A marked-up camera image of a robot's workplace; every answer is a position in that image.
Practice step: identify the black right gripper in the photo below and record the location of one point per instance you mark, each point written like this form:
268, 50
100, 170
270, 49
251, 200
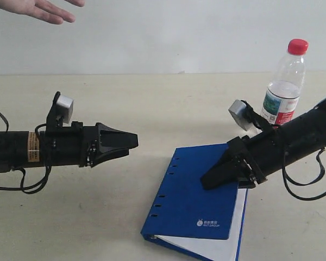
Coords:
247, 160

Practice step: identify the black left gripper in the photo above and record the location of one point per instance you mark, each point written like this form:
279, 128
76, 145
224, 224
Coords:
85, 145

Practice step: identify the blue ring binder notebook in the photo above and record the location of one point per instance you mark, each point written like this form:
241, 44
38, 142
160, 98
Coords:
204, 224

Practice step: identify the clear water bottle red cap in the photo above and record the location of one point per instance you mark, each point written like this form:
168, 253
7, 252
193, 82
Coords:
285, 87

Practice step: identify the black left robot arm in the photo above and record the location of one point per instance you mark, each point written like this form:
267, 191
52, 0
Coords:
21, 149

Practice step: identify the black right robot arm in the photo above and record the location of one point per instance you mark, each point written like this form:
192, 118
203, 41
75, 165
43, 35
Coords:
303, 135

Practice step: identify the person's bare hand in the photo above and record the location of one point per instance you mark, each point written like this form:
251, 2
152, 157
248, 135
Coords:
41, 10

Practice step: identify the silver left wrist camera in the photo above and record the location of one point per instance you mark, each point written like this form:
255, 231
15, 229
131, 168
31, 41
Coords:
64, 106

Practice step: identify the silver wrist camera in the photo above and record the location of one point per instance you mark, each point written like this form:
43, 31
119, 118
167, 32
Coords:
240, 112
64, 106

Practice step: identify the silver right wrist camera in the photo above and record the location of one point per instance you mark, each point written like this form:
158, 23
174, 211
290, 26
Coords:
240, 112

